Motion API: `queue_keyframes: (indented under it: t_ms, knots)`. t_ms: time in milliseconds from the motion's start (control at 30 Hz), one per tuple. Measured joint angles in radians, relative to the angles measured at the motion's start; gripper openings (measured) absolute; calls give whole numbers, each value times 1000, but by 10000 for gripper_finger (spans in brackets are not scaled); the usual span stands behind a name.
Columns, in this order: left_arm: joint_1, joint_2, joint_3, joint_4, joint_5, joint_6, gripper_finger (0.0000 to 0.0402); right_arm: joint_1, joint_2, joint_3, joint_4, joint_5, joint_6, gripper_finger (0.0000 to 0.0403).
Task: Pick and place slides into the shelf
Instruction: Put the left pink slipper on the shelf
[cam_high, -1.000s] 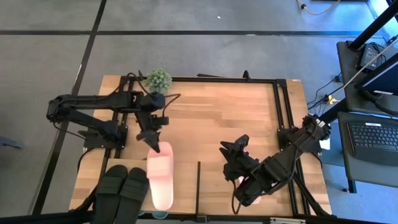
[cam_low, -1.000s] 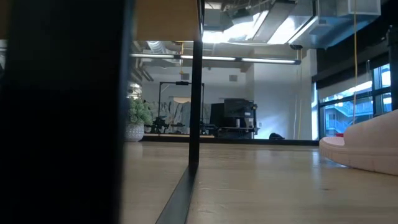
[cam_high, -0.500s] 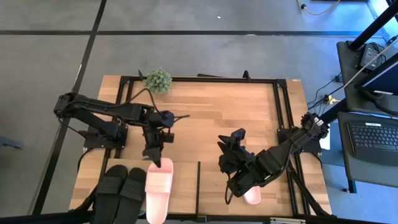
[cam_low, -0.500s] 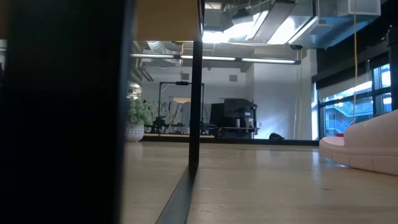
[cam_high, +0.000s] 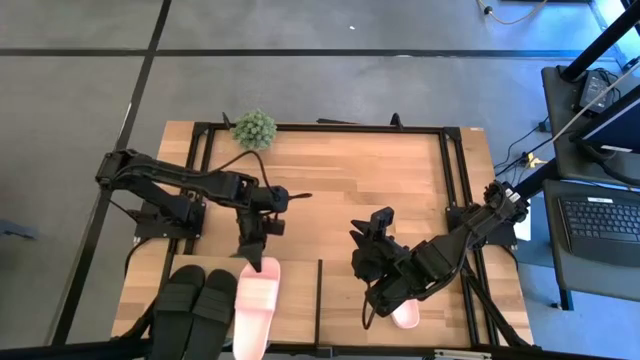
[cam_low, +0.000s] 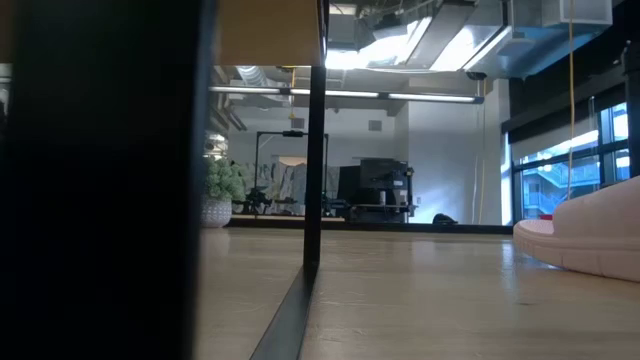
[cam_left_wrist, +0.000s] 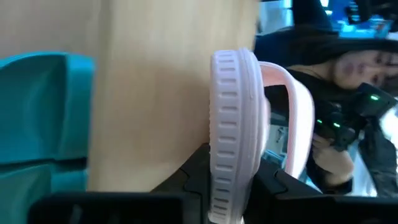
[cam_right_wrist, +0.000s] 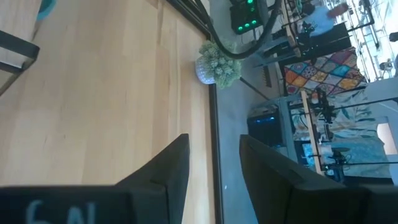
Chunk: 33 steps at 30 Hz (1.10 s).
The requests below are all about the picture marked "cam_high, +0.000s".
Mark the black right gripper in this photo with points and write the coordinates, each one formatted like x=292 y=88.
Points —
x=385 y=265

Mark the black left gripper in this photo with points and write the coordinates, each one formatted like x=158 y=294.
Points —
x=250 y=227

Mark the pink slide sandal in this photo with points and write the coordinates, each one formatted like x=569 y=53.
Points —
x=255 y=310
x=407 y=317

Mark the black slide sandal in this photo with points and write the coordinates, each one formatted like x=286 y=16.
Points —
x=175 y=300
x=212 y=305

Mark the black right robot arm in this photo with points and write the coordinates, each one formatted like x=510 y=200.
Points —
x=465 y=240

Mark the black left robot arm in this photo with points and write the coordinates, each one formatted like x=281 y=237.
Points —
x=165 y=175

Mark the green plant in white pot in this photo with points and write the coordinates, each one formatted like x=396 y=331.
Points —
x=254 y=129

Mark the white paper sheet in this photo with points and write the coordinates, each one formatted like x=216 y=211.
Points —
x=522 y=227

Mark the grey side desk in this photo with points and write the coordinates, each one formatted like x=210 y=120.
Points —
x=590 y=285

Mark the yellow plug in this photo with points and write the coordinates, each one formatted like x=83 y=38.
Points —
x=536 y=161

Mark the black laptop keyboard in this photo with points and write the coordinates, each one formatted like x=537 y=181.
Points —
x=600 y=225

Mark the thin white rod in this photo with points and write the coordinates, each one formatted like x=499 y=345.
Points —
x=590 y=107

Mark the dark tilted monitor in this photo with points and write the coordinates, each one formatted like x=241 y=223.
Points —
x=615 y=125

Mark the black power adapter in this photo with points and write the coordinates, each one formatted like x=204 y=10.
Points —
x=595 y=90

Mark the black rig pole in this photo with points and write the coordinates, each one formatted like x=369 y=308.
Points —
x=600 y=42

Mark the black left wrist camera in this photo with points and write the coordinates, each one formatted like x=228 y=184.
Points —
x=275 y=226

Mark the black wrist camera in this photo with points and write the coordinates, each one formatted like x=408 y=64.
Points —
x=275 y=226
x=382 y=222

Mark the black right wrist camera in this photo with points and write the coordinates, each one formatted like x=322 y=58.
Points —
x=382 y=222

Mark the grey metal bracket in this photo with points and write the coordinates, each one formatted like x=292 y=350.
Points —
x=462 y=355

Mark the black metal table frame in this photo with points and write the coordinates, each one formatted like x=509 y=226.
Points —
x=350 y=128

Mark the small black frame clamp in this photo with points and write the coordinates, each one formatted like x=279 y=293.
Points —
x=396 y=120

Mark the long black metal rail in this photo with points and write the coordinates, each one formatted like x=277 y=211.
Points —
x=75 y=347

